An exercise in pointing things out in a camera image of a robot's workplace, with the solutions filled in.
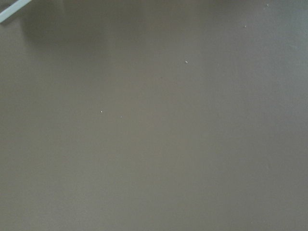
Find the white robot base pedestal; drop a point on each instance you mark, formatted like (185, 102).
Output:
(9, 8)

